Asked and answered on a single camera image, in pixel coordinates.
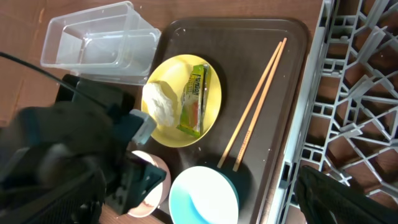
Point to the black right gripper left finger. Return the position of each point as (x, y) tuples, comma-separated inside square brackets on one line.
[(77, 201)]

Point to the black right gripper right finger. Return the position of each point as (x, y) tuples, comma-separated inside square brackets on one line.
[(324, 200)]

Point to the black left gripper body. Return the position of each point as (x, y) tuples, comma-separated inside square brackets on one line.
[(140, 186)]

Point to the blue bowl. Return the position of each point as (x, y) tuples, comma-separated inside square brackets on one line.
[(201, 195)]

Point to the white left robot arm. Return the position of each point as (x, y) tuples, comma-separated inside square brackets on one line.
[(60, 164)]

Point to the grey dishwasher rack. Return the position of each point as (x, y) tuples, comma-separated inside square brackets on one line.
[(345, 122)]

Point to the black bin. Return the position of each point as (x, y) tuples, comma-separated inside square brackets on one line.
[(103, 92)]

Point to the crumpled white tissue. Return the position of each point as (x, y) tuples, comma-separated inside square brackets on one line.
[(159, 99)]

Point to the left wooden chopstick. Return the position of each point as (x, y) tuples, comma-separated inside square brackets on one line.
[(248, 107)]

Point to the wooden chopstick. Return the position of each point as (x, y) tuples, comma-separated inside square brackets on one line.
[(267, 85), (248, 107)]

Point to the right wooden chopstick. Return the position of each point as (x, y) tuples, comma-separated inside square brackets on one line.
[(267, 85)]

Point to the green snack wrapper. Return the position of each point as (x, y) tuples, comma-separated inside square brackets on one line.
[(193, 101)]

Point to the yellow plate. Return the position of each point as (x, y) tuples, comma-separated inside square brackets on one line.
[(176, 71)]

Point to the clear plastic bin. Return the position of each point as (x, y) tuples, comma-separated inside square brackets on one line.
[(111, 43)]

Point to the dark brown tray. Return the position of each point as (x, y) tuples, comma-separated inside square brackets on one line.
[(239, 50)]

